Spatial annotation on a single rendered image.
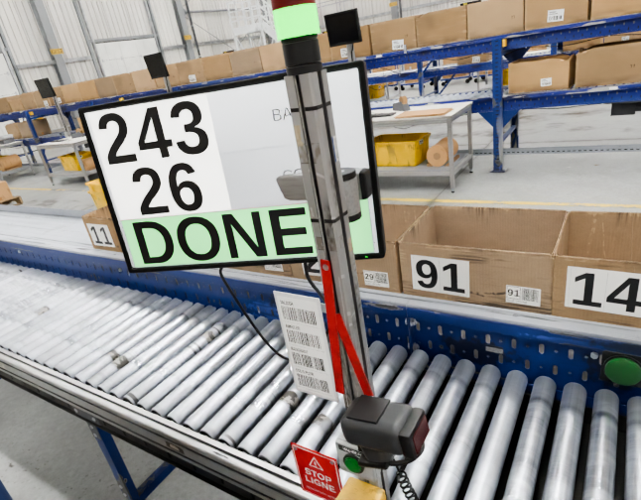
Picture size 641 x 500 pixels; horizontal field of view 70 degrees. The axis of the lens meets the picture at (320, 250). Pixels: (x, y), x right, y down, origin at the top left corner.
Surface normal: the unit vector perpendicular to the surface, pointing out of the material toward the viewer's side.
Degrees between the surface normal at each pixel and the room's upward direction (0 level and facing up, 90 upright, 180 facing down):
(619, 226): 90
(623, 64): 90
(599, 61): 84
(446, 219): 90
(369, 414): 8
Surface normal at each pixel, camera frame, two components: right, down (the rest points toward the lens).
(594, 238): -0.51, 0.42
